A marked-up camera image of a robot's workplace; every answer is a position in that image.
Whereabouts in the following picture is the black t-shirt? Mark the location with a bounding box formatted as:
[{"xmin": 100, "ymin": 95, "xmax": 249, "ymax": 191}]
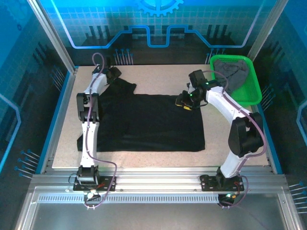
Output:
[{"xmin": 76, "ymin": 76, "xmax": 206, "ymax": 153}]

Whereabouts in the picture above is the gray t-shirt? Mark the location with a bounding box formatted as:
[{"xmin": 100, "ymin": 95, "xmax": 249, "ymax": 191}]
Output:
[{"xmin": 213, "ymin": 59, "xmax": 250, "ymax": 95}]

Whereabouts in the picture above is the green plastic basket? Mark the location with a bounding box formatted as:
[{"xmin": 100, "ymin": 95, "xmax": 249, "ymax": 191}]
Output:
[{"xmin": 210, "ymin": 54, "xmax": 262, "ymax": 106}]

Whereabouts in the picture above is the blue table edge strip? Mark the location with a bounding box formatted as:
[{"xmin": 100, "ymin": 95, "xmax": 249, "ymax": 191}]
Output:
[
  {"xmin": 35, "ymin": 69, "xmax": 73, "ymax": 174},
  {"xmin": 257, "ymin": 104, "xmax": 284, "ymax": 175}
]

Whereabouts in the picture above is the perforated metal strip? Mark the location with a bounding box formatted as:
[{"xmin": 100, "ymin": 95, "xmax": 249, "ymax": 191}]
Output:
[{"xmin": 37, "ymin": 195, "xmax": 222, "ymax": 204}]

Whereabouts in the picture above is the aluminium corner post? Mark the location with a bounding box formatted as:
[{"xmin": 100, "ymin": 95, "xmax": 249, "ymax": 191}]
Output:
[
  {"xmin": 26, "ymin": 0, "xmax": 78, "ymax": 72},
  {"xmin": 246, "ymin": 0, "xmax": 290, "ymax": 63}
]

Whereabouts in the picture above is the aluminium frame rail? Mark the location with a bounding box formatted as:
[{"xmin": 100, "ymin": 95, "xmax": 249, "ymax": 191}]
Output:
[{"xmin": 30, "ymin": 166, "xmax": 290, "ymax": 195}]

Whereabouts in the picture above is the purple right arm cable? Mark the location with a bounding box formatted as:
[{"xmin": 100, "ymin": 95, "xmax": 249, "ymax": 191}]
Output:
[{"xmin": 202, "ymin": 70, "xmax": 267, "ymax": 173}]

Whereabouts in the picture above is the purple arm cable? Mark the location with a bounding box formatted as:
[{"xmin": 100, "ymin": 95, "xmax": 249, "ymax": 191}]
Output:
[
  {"xmin": 83, "ymin": 52, "xmax": 118, "ymax": 210},
  {"xmin": 202, "ymin": 70, "xmax": 267, "ymax": 173}
]

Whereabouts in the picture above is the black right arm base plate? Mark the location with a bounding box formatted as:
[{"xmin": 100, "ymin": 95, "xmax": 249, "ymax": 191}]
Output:
[{"xmin": 200, "ymin": 174, "xmax": 245, "ymax": 192}]

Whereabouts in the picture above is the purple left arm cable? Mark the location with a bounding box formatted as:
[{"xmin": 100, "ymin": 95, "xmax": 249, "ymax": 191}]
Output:
[{"xmin": 83, "ymin": 52, "xmax": 118, "ymax": 210}]

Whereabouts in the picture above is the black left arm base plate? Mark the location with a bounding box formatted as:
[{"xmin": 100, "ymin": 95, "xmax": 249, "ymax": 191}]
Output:
[{"xmin": 72, "ymin": 175, "xmax": 117, "ymax": 192}]

